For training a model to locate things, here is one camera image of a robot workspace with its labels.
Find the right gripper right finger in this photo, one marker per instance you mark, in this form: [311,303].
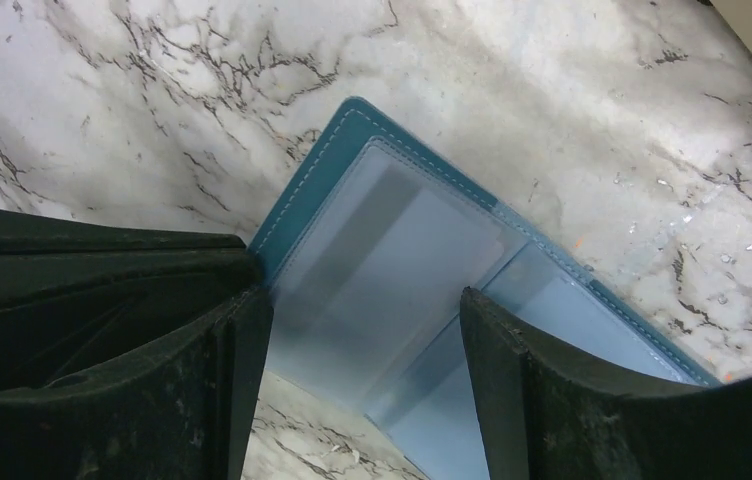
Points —
[548,410]

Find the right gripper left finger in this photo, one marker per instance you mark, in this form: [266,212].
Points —
[178,407]

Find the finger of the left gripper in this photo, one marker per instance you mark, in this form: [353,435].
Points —
[74,295]

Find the blue leather card holder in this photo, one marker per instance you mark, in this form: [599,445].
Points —
[366,255]

